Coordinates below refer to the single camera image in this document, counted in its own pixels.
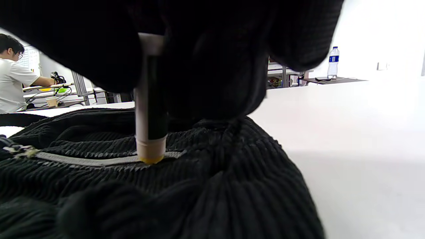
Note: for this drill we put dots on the aluminium post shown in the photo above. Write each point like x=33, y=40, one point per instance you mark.
x=79, y=88

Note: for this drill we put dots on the clear water bottle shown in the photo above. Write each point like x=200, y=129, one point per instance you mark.
x=333, y=64

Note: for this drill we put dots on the white metal shelf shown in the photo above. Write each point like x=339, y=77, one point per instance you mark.
x=284, y=78

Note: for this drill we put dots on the paper cup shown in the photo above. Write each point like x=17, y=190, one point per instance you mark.
x=51, y=101

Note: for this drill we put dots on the white green lubricant stick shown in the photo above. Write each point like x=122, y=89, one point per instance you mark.
x=146, y=126

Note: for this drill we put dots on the white wall socket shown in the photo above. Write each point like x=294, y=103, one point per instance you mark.
x=382, y=65

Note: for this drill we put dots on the black phone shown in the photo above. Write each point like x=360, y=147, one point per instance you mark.
x=323, y=79

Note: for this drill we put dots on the person's right hand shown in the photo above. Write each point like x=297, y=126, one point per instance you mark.
x=215, y=66

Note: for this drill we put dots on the brown side table top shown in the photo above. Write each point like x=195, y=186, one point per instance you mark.
x=345, y=80

